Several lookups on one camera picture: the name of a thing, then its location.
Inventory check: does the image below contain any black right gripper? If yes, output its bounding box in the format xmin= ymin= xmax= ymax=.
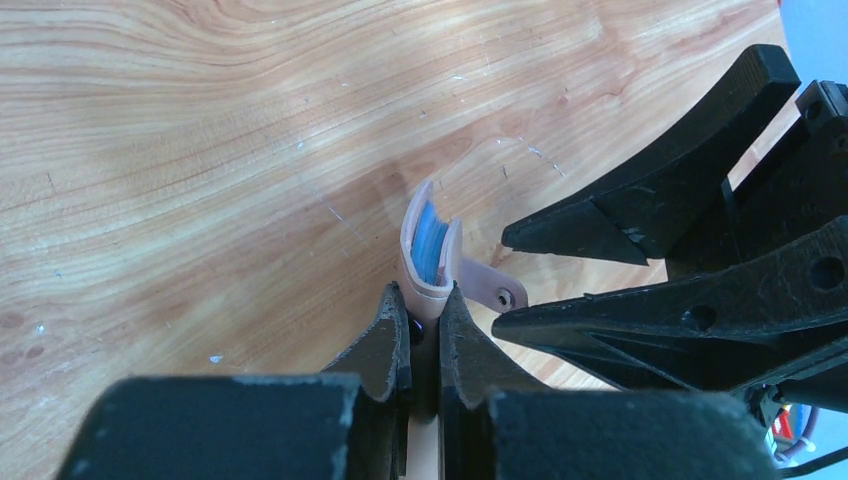
xmin=492 ymin=44 xmax=847 ymax=424

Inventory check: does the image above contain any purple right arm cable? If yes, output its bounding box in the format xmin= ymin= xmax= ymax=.
xmin=771 ymin=405 xmax=823 ymax=465

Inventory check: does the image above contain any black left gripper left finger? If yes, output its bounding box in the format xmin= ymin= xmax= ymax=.
xmin=322 ymin=282 xmax=413 ymax=479

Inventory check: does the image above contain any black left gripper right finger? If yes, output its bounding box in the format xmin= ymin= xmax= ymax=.
xmin=438 ymin=284 xmax=548 ymax=479

